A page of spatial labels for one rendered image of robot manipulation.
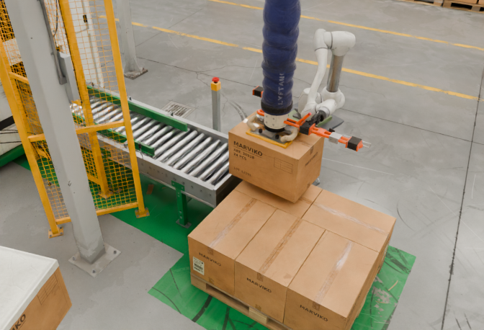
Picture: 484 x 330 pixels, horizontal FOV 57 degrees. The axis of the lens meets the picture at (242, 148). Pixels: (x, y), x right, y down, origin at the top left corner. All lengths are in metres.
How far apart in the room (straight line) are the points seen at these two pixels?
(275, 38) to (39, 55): 1.40
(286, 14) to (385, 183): 2.45
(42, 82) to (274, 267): 1.85
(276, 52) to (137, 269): 2.05
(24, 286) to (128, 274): 1.36
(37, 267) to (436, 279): 2.92
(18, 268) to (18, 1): 1.40
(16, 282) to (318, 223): 1.99
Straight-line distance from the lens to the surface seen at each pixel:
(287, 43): 2.89
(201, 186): 3.58
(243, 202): 3.49
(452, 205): 4.74
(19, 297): 2.56
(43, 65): 2.91
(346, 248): 3.26
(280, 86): 3.03
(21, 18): 2.79
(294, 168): 3.13
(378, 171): 4.88
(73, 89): 3.02
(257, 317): 3.43
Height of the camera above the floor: 2.92
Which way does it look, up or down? 36 degrees down
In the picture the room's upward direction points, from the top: 1 degrees clockwise
